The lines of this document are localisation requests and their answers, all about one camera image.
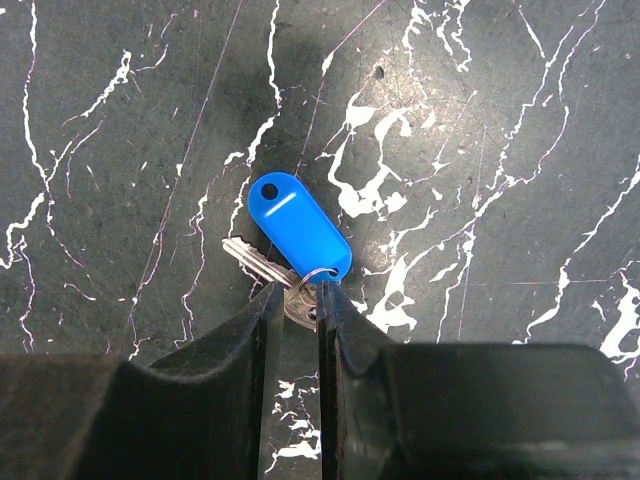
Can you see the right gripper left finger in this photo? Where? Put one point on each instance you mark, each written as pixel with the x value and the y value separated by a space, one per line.
pixel 200 412

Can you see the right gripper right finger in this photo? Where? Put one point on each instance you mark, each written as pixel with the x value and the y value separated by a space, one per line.
pixel 393 410

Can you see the blue key tag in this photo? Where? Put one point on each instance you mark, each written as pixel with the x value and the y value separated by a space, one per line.
pixel 316 251

